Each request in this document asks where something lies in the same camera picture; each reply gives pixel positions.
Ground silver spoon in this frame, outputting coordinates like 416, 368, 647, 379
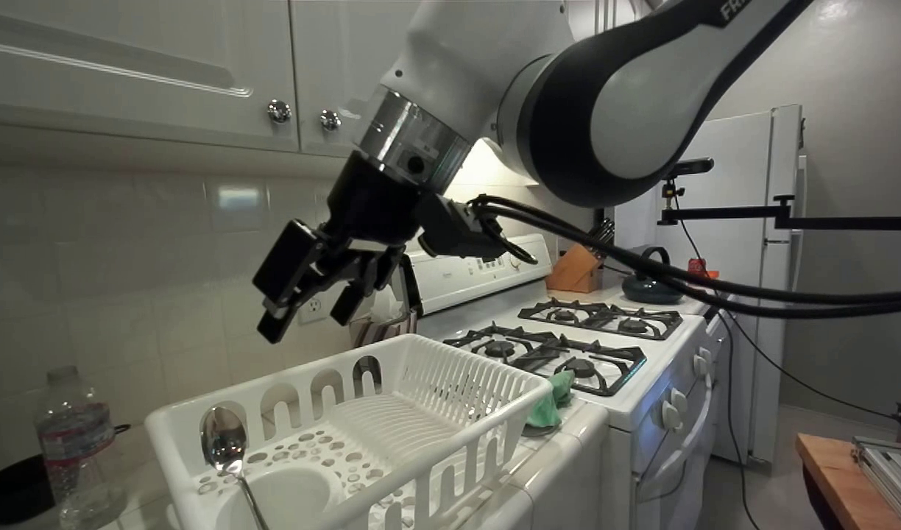
201, 405, 268, 530

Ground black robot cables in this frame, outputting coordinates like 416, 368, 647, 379
466, 192, 901, 321

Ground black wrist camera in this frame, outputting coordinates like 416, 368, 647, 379
416, 198, 533, 265

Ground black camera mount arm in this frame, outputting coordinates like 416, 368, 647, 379
659, 158, 901, 233

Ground white gas stove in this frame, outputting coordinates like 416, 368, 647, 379
411, 233, 723, 530

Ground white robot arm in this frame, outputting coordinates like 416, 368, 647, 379
254, 0, 810, 342

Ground white refrigerator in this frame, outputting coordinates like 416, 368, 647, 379
614, 103, 806, 464

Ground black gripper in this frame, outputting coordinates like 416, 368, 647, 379
254, 153, 427, 343

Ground white plastic dish rack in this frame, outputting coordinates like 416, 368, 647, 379
148, 334, 550, 530

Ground wooden knife block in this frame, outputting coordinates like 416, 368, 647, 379
548, 243, 601, 293

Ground wooden table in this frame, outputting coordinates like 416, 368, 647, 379
794, 432, 901, 530

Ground clear plastic water bottle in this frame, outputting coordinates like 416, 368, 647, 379
36, 365, 127, 530

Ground green sponge cloth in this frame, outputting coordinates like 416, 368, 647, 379
528, 371, 575, 430

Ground black stove grate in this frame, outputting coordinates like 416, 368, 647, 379
447, 298, 684, 396

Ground white upper cabinet right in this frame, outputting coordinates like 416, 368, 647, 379
0, 0, 417, 155

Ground black kettle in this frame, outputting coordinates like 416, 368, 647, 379
622, 243, 685, 305

